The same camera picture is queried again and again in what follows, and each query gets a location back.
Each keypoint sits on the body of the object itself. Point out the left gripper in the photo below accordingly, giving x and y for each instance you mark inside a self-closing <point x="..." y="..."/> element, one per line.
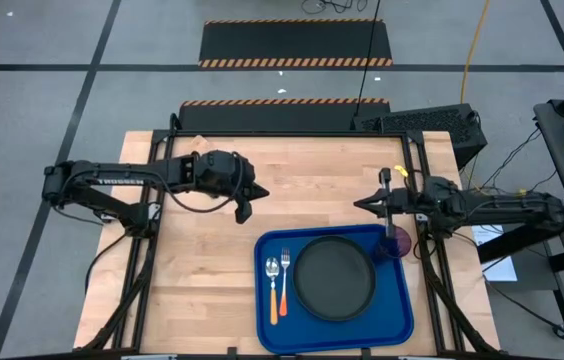
<point x="239" y="185"/>

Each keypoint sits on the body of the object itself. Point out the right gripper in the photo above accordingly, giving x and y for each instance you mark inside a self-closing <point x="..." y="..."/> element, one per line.
<point x="407" y="202"/>

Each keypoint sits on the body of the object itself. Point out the purple translucent plastic cup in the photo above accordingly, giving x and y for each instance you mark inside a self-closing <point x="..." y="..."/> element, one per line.
<point x="402" y="245"/>

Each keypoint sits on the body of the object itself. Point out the black round plate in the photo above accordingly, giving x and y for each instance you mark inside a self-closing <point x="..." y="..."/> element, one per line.
<point x="334" y="277"/>

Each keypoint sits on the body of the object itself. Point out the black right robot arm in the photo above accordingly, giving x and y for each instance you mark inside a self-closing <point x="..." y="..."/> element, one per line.
<point x="512" y="205"/>

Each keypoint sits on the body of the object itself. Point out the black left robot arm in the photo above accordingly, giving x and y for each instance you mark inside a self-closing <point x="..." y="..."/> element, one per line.
<point x="117" y="173"/>

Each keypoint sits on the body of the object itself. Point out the blue plastic tray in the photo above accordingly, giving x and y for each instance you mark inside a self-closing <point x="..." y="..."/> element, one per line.
<point x="332" y="335"/>

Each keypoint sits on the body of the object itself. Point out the small yellow tag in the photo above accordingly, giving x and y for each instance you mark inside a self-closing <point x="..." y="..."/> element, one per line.
<point x="402" y="171"/>

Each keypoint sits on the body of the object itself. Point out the black hazard-striped floor mat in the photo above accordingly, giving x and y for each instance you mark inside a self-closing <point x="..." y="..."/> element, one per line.
<point x="294" y="42"/>
<point x="282" y="116"/>

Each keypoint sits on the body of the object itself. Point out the black perforated computer tower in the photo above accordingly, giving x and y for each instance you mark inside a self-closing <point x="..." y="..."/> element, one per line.
<point x="427" y="127"/>

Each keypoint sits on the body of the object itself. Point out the black desk stand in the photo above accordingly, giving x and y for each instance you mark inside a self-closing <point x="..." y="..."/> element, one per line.
<point x="512" y="245"/>

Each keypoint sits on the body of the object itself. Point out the white paper sheet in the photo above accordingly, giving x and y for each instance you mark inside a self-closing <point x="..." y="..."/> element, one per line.
<point x="502" y="270"/>

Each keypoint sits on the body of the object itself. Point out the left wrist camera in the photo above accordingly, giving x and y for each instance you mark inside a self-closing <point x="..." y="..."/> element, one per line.
<point x="219" y="161"/>

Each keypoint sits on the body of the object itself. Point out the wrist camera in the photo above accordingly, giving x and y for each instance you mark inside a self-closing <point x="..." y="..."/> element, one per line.
<point x="438" y="188"/>
<point x="219" y="161"/>

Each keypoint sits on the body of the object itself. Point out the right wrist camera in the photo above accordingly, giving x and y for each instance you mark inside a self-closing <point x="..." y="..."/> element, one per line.
<point x="438" y="188"/>

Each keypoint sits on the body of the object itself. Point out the black aluminium table frame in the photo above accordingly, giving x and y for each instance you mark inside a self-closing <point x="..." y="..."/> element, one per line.
<point x="160" y="150"/>

